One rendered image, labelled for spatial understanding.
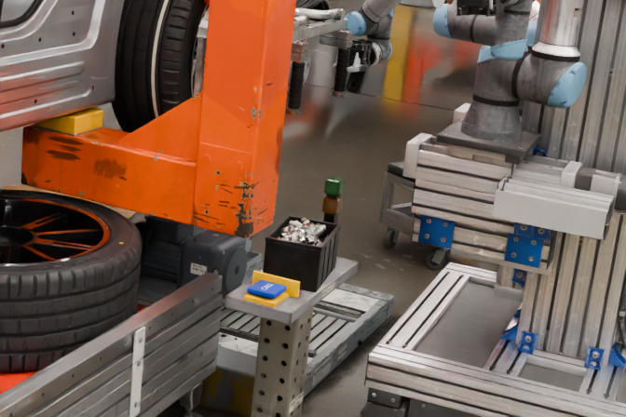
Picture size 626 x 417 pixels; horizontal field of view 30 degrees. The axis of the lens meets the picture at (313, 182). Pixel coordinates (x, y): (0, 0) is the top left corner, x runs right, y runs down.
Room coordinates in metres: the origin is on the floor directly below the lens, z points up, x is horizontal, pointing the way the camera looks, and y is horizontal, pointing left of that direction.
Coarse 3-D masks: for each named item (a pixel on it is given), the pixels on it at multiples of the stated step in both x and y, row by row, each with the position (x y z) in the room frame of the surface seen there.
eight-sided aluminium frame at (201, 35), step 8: (208, 8) 3.23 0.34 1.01; (208, 16) 3.21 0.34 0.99; (200, 24) 3.19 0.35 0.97; (200, 32) 3.18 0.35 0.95; (200, 40) 3.18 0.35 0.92; (200, 48) 3.18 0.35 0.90; (200, 56) 3.18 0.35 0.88; (200, 64) 3.18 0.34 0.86; (200, 72) 3.18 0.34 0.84; (200, 80) 3.18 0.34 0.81; (200, 88) 3.19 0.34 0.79; (288, 88) 3.64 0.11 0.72; (192, 96) 3.18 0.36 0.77
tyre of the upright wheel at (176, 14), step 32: (128, 0) 3.24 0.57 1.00; (160, 0) 3.22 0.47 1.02; (192, 0) 3.20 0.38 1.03; (128, 32) 3.21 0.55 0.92; (160, 32) 3.17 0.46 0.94; (192, 32) 3.20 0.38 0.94; (128, 64) 3.20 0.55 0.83; (160, 64) 3.16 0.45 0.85; (128, 96) 3.22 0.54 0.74; (160, 96) 3.18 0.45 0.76; (128, 128) 3.29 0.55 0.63
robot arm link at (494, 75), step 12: (480, 60) 2.87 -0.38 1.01; (492, 60) 2.83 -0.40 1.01; (504, 60) 2.82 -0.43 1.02; (516, 60) 2.82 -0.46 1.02; (480, 72) 2.86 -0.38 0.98; (492, 72) 2.83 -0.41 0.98; (504, 72) 2.81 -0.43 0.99; (516, 72) 2.80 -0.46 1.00; (480, 84) 2.85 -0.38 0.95; (492, 84) 2.83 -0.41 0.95; (504, 84) 2.81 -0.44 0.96; (516, 84) 2.79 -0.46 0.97; (480, 96) 2.85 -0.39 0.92; (492, 96) 2.83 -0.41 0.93; (504, 96) 2.83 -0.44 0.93; (516, 96) 2.82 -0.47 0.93
